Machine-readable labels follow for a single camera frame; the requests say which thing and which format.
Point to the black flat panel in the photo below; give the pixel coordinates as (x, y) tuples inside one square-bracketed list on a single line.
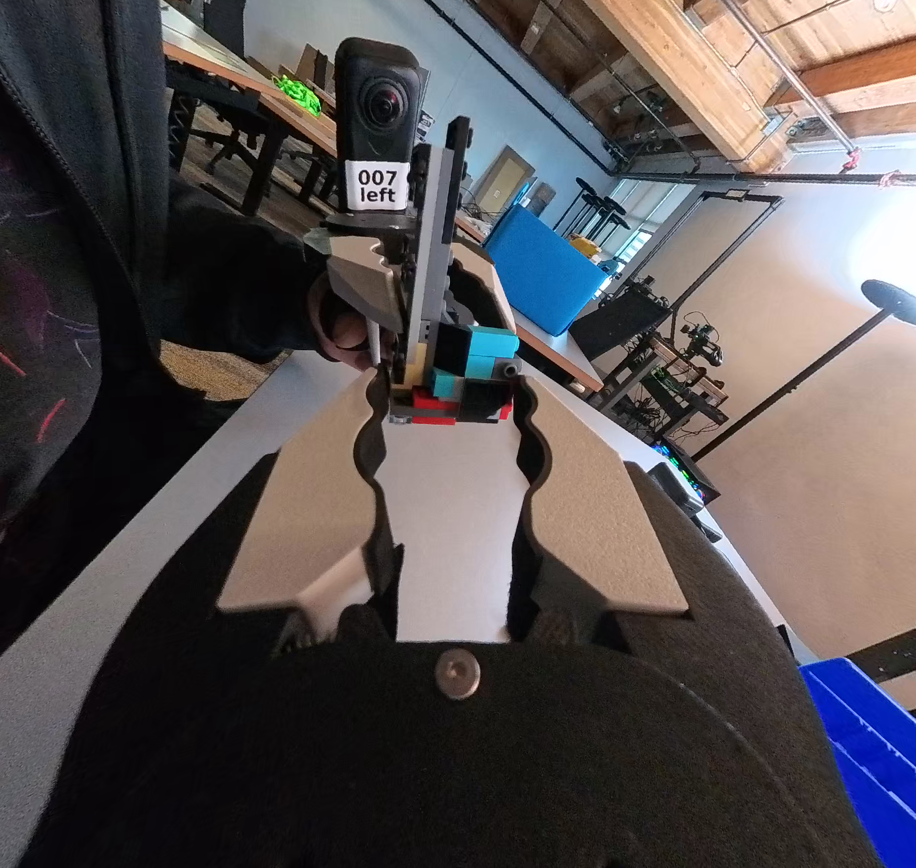
[(619, 324)]

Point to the computer with rainbow lights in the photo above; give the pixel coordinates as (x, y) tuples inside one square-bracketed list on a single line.
[(705, 481)]

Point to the black metal gantry frame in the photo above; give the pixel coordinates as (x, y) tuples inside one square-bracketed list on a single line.
[(751, 178)]

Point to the black office chair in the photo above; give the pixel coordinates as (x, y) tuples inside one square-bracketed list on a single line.
[(225, 9)]

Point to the person's left forearm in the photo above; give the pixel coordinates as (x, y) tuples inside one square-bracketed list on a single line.
[(243, 281)]

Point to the multicolour toy brick model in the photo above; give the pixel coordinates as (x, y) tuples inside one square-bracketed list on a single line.
[(433, 238)]

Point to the person's black jacket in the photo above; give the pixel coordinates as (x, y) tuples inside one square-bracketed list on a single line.
[(64, 166)]

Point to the blue fabric box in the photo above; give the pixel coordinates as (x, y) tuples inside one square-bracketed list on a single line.
[(544, 274)]

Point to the black round-head floor stand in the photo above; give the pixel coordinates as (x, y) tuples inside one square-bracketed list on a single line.
[(891, 302)]

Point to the black device green light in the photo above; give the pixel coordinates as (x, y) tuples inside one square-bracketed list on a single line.
[(705, 349)]

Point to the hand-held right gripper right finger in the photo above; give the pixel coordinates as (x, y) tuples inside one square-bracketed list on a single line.
[(601, 524)]

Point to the blue plastic storage bin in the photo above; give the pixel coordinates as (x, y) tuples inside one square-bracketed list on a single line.
[(873, 753)]

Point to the white desk wooden edge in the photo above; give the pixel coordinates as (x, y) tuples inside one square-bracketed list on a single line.
[(565, 356)]

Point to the black metal equipment rack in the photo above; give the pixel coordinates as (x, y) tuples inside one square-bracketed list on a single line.
[(665, 388)]

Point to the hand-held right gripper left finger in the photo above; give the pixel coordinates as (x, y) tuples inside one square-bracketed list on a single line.
[(300, 517)]

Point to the wooden-top desk black legs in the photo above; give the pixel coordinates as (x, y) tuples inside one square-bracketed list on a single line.
[(236, 77)]

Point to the black round-top stands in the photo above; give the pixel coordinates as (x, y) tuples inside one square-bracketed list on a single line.
[(608, 206)]

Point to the tan door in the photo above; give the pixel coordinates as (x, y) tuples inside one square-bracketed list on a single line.
[(504, 184)]

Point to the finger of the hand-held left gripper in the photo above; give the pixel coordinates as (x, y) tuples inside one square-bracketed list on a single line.
[(358, 277), (486, 267)]

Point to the person's left hand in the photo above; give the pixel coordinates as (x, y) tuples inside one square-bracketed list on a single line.
[(343, 338)]

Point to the yellow object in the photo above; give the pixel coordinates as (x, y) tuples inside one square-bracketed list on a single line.
[(585, 245)]

